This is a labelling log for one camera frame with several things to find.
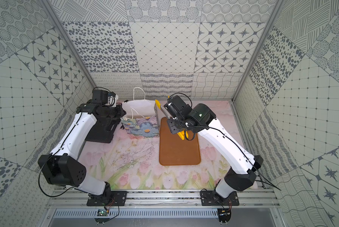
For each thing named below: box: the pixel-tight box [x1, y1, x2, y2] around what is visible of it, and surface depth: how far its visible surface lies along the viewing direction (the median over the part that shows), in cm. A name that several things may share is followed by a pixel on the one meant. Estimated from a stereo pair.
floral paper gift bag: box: [120, 87, 161, 138], surface depth 85 cm
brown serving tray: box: [159, 116, 201, 166], surface depth 92 cm
